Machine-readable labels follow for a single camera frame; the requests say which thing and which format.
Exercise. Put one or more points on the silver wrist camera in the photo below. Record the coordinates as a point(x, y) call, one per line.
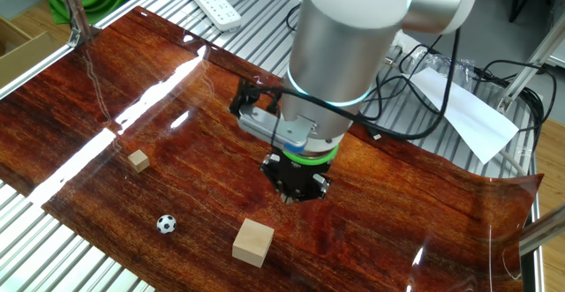
point(273, 126)

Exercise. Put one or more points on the cardboard box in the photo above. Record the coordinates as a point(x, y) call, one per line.
point(26, 56)

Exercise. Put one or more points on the clear plastic bag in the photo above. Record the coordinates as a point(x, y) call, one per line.
point(463, 69)

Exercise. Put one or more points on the small wooden cube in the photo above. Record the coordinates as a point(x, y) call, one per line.
point(138, 161)

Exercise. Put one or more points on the aluminium frame post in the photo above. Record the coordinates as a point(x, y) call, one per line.
point(74, 9)
point(529, 67)

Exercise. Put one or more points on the white power strip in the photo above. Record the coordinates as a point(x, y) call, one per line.
point(214, 3)

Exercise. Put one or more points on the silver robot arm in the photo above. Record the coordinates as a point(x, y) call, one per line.
point(344, 40)

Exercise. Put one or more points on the white paper sheet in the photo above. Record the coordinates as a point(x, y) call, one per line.
point(472, 115)

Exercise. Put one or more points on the white crumpled wrapper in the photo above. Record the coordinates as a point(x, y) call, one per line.
point(404, 40)

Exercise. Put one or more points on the aluminium frame bar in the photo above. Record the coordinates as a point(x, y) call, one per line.
point(545, 230)

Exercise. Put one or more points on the miniature soccer ball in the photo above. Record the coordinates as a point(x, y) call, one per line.
point(166, 224)

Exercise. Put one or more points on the silver cylindrical connector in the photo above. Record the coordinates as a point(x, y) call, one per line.
point(389, 61)

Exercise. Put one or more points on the large wooden block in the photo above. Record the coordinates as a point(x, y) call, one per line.
point(252, 243)

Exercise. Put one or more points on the glossy wood-grain mat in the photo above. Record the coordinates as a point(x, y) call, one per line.
point(132, 107)

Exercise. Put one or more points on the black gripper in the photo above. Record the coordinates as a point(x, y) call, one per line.
point(300, 175)

